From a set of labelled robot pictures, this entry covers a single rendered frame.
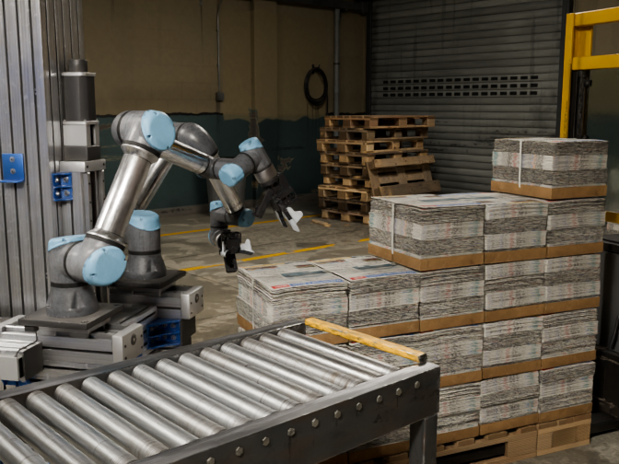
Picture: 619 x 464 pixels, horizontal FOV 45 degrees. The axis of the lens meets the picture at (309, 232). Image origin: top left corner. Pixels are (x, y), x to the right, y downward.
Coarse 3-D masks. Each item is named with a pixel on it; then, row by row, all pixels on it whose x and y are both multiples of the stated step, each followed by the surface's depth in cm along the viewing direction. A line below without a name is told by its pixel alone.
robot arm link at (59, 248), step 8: (56, 240) 215; (64, 240) 216; (72, 240) 215; (80, 240) 217; (48, 248) 219; (56, 248) 216; (64, 248) 215; (56, 256) 216; (64, 256) 213; (56, 264) 216; (64, 264) 213; (56, 272) 217; (64, 272) 215; (56, 280) 217; (64, 280) 217; (72, 280) 217
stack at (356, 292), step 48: (240, 288) 280; (288, 288) 250; (336, 288) 257; (384, 288) 266; (432, 288) 275; (480, 288) 284; (528, 288) 293; (432, 336) 277; (480, 336) 286; (528, 336) 297; (480, 384) 291; (528, 384) 301; (528, 432) 304
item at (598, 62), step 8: (584, 56) 343; (592, 56) 338; (600, 56) 334; (608, 56) 329; (616, 56) 325; (576, 64) 347; (584, 64) 342; (592, 64) 338; (600, 64) 334; (608, 64) 330; (616, 64) 325
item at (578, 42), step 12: (576, 36) 352; (588, 36) 348; (576, 48) 353; (588, 48) 348; (564, 60) 352; (564, 72) 352; (576, 72) 348; (564, 84) 353; (576, 84) 348; (564, 96) 354; (576, 96) 349; (564, 108) 354; (576, 108) 356; (564, 120) 355; (576, 120) 356; (564, 132) 355; (576, 132) 357
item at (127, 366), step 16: (288, 320) 221; (224, 336) 206; (240, 336) 206; (256, 336) 208; (160, 352) 193; (176, 352) 193; (192, 352) 194; (96, 368) 180; (112, 368) 180; (128, 368) 182; (32, 384) 170; (48, 384) 170; (80, 384) 174
